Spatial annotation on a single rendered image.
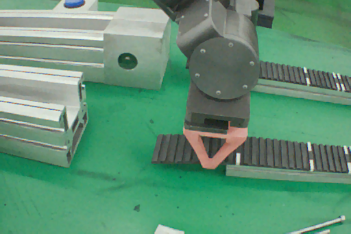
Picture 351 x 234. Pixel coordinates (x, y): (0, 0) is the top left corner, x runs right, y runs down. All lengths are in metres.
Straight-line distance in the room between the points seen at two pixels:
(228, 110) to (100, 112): 0.24
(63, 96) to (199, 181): 0.21
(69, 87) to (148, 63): 0.15
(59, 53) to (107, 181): 0.24
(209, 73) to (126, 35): 0.29
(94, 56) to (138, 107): 0.11
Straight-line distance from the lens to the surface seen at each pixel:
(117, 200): 0.47
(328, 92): 0.67
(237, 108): 0.41
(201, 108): 0.40
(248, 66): 0.31
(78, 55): 0.63
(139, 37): 0.58
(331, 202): 0.52
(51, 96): 0.54
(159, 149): 0.50
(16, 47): 0.68
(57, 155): 0.50
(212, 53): 0.31
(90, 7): 0.78
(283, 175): 0.51
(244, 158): 0.48
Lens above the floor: 1.15
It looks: 38 degrees down
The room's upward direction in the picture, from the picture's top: 4 degrees clockwise
